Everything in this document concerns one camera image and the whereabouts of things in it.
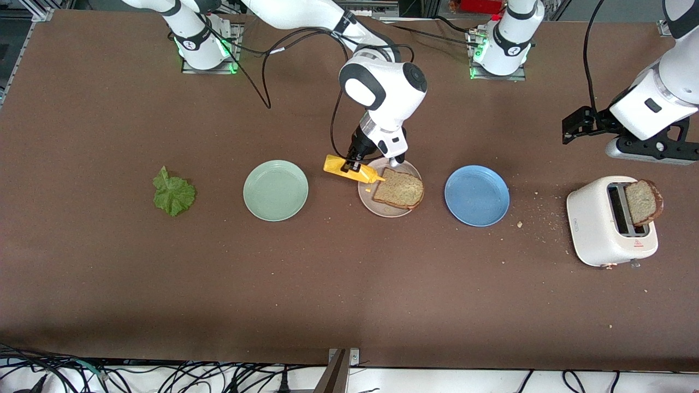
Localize yellow squeeze bottle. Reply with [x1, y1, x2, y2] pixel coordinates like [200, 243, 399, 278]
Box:
[323, 154, 386, 193]

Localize brown bread slice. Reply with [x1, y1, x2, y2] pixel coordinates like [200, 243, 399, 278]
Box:
[624, 179, 665, 227]
[372, 167, 426, 211]

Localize green lettuce leaf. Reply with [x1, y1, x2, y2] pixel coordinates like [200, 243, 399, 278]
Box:
[152, 166, 197, 217]

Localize beige plate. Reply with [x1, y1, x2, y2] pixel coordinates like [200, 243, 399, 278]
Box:
[358, 156, 424, 218]

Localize mint green plate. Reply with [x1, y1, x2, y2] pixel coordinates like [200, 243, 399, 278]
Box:
[243, 159, 310, 222]

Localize blue plate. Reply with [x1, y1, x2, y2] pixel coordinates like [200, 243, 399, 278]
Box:
[444, 165, 511, 228]

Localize white toaster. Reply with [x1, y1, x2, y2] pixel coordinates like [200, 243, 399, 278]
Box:
[566, 175, 659, 269]

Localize grey metal background device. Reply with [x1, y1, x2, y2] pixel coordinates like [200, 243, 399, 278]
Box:
[339, 0, 400, 17]

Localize red background object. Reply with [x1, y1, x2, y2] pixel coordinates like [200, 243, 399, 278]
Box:
[449, 0, 504, 15]

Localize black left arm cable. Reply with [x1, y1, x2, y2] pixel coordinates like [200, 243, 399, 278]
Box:
[583, 0, 608, 113]

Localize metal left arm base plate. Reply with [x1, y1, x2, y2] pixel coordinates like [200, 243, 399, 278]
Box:
[469, 28, 527, 82]

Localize black cable on table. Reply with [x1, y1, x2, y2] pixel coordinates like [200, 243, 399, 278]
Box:
[382, 15, 477, 47]

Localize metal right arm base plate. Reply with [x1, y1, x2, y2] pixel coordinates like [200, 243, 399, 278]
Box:
[181, 23, 242, 75]

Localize metal table edge bracket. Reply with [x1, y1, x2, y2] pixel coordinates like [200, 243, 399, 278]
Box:
[314, 348, 360, 393]

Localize tangled black floor cables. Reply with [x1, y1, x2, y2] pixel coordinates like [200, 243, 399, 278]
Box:
[0, 343, 328, 393]

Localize aluminium table side rail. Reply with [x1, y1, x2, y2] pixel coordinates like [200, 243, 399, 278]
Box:
[0, 0, 54, 107]

